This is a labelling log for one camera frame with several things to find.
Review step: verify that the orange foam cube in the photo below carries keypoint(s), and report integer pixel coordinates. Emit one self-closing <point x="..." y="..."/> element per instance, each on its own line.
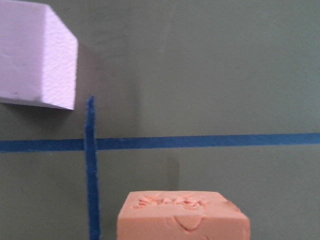
<point x="181" y="215"/>

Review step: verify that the pink foam cube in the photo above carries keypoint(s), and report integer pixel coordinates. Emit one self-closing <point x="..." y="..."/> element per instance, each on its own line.
<point x="38" y="56"/>

